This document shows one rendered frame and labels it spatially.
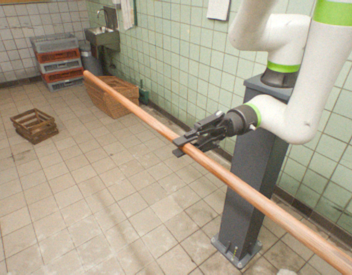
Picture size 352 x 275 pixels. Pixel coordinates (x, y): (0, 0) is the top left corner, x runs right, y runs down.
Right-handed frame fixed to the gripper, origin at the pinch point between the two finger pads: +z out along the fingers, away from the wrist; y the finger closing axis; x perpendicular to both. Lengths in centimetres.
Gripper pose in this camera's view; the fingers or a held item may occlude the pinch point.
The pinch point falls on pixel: (184, 144)
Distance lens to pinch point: 67.2
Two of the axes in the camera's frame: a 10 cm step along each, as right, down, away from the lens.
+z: -8.1, 3.3, -4.7
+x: -5.8, -4.7, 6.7
